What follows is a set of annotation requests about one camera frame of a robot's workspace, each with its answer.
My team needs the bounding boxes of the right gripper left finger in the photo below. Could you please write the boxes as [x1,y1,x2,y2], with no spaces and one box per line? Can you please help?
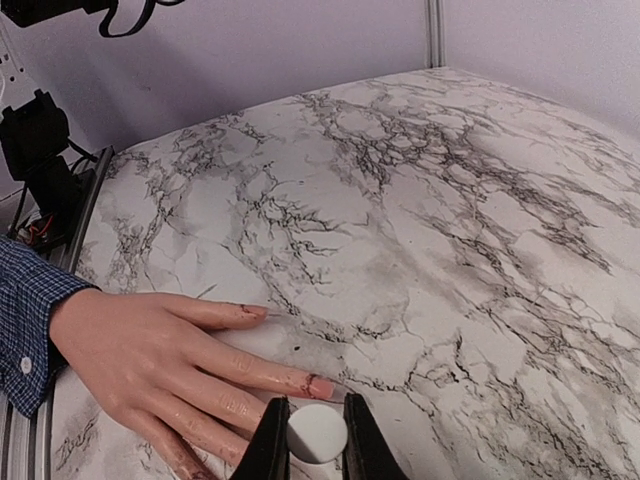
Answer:
[230,397,290,480]

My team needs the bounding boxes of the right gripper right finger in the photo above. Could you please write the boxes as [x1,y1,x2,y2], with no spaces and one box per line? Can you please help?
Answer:
[342,393,408,480]

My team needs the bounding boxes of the white nail polish cap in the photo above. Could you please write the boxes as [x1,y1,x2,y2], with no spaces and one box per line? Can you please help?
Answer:
[287,404,348,465]

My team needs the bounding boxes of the blue checkered sleeve forearm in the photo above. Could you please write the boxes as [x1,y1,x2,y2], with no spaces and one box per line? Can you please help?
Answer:
[1,236,92,418]

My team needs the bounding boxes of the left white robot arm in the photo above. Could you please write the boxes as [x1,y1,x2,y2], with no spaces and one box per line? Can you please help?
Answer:
[1,0,119,32]

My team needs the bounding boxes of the person's bare hand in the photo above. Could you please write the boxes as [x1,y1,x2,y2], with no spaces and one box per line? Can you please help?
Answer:
[49,288,335,479]

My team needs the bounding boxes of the front aluminium rail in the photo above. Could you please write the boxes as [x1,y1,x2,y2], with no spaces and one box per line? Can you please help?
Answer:
[1,147,114,479]

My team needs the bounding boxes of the left aluminium frame post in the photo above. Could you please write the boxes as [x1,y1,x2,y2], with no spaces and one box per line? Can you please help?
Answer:
[424,0,446,68]

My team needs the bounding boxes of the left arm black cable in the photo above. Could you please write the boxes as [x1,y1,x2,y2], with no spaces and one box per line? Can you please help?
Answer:
[97,0,186,39]

